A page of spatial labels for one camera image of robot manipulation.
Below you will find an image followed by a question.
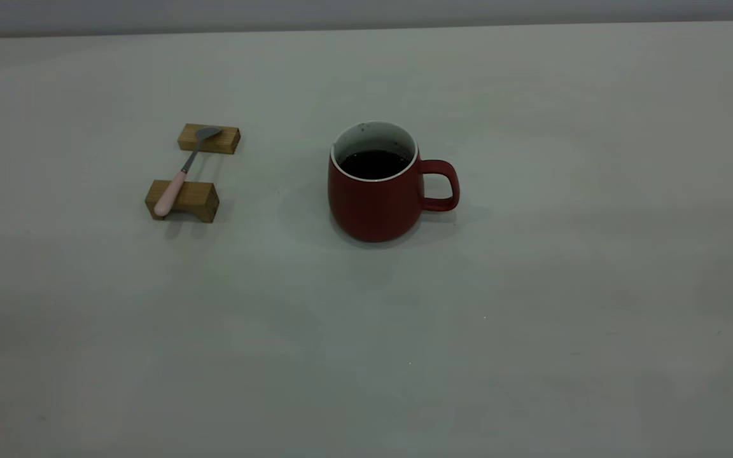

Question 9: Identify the red ceramic mug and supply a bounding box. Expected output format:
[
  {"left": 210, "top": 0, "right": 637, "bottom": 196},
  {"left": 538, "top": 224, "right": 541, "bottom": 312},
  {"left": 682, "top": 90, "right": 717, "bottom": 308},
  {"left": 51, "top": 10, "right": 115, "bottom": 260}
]
[{"left": 328, "top": 121, "right": 461, "bottom": 243}]

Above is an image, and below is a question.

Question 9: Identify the pink handled grey spoon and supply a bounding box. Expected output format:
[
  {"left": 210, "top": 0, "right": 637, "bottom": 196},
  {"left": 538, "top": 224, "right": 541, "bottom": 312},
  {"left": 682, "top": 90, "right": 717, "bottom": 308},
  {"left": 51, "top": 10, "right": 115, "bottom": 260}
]
[{"left": 153, "top": 127, "right": 222, "bottom": 218}]

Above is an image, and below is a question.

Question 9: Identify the dark coffee liquid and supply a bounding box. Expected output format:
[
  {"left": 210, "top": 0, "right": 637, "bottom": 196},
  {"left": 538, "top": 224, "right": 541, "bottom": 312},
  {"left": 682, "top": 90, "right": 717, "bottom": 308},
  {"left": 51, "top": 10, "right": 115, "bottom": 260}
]
[{"left": 340, "top": 149, "right": 411, "bottom": 180}]

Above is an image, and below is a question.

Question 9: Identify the rectangular wooden block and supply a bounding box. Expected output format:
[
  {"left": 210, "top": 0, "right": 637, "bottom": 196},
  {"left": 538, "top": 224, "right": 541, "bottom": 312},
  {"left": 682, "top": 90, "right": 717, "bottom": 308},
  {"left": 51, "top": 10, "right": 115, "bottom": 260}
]
[{"left": 178, "top": 123, "right": 241, "bottom": 155}]

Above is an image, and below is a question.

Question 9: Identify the arched wooden block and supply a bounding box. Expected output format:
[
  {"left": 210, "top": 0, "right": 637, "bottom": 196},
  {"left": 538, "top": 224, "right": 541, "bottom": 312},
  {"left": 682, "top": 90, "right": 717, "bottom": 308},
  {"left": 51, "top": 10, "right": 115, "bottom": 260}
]
[{"left": 144, "top": 179, "right": 220, "bottom": 223}]

